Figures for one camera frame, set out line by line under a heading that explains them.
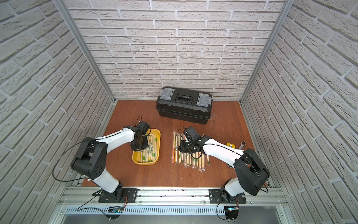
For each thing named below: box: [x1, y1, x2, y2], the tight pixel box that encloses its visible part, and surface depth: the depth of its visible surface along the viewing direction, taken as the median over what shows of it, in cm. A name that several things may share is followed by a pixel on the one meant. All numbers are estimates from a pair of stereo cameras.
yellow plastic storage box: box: [131, 128, 161, 166], surface depth 89 cm
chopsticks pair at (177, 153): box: [175, 133, 181, 164], surface depth 91 cm
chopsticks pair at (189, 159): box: [186, 153, 193, 167], surface depth 88 cm
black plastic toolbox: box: [155, 86, 214, 125], surface depth 99 cm
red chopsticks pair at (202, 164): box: [198, 153, 206, 173], surface depth 87 cm
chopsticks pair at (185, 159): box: [183, 153, 188, 168], surface depth 89 cm
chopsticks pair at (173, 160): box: [170, 130, 177, 164], surface depth 93 cm
